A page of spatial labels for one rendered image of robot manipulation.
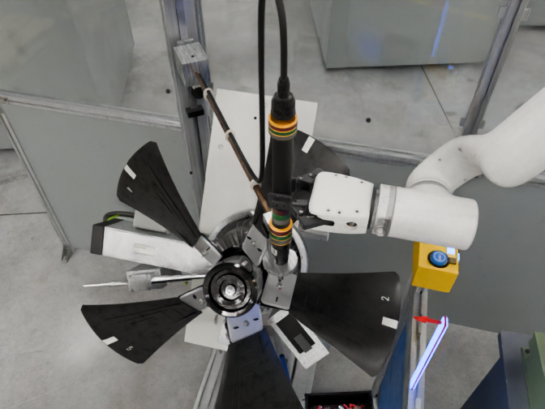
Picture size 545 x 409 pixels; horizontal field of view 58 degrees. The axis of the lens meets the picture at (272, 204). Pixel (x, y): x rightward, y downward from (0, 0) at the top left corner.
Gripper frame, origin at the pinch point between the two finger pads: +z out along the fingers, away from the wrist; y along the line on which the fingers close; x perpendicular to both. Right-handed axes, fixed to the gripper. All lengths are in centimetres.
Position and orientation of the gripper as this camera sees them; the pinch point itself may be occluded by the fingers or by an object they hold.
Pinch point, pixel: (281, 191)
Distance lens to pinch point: 85.0
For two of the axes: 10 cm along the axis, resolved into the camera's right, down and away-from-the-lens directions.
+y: 2.3, -7.2, 6.5
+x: 0.1, -6.7, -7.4
